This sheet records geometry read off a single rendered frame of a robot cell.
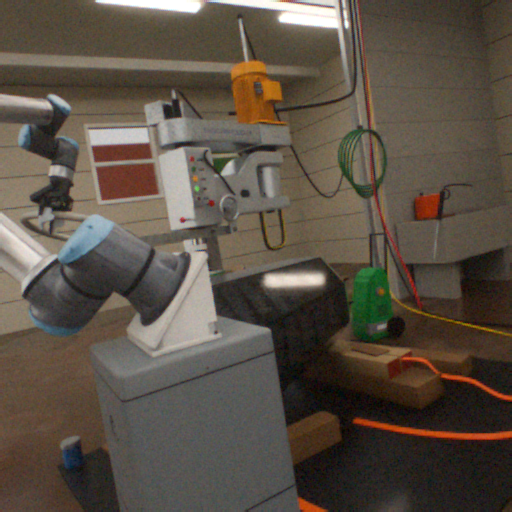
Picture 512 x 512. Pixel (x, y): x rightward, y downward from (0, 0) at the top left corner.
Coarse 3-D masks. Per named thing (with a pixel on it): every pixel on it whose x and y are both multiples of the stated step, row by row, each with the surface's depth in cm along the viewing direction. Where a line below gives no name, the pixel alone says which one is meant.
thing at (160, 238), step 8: (168, 232) 218; (176, 232) 222; (184, 232) 226; (192, 232) 230; (200, 232) 234; (208, 232) 238; (216, 232) 243; (224, 232) 247; (144, 240) 207; (152, 240) 211; (160, 240) 214; (168, 240) 218; (176, 240) 221; (184, 240) 225
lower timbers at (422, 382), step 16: (416, 352) 286; (432, 352) 281; (448, 352) 277; (320, 368) 289; (336, 368) 276; (416, 368) 254; (448, 368) 263; (464, 368) 261; (336, 384) 279; (352, 384) 267; (368, 384) 256; (384, 384) 246; (400, 384) 237; (416, 384) 233; (432, 384) 237; (400, 400) 239; (416, 400) 230; (432, 400) 236
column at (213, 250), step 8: (184, 104) 310; (184, 112) 309; (192, 112) 319; (208, 240) 319; (216, 240) 330; (192, 248) 320; (208, 248) 317; (216, 248) 328; (208, 256) 316; (216, 256) 327; (216, 264) 325
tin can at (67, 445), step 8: (64, 440) 232; (72, 440) 231; (64, 448) 226; (72, 448) 227; (80, 448) 231; (64, 456) 227; (72, 456) 227; (80, 456) 230; (72, 464) 227; (80, 464) 230
